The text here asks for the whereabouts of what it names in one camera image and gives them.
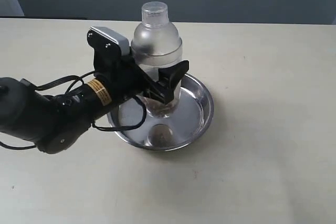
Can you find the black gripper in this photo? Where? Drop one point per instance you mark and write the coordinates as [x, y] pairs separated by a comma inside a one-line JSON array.
[[125, 78]]

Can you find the clear plastic shaker bottle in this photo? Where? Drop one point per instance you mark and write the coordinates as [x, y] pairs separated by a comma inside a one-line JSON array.
[[156, 42]]

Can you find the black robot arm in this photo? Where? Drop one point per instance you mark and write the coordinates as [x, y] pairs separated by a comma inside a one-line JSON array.
[[53, 116]]

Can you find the round stainless steel tray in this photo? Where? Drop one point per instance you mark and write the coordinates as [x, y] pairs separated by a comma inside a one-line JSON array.
[[187, 123]]

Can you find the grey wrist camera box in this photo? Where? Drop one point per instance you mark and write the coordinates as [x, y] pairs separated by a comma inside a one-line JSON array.
[[111, 36]]

